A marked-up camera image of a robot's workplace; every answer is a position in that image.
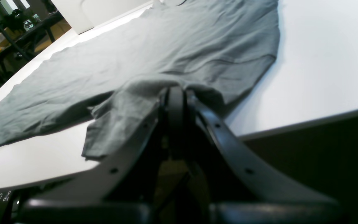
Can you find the grey T-shirt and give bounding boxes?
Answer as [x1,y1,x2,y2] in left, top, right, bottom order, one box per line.
[0,0,280,159]

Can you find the black desk with clutter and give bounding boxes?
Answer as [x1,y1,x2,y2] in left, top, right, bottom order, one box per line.
[0,0,71,87]

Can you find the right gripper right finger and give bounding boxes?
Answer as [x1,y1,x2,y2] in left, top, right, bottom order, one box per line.
[168,86,337,204]

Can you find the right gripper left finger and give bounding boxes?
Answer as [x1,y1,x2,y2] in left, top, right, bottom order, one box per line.
[33,90,169,203]

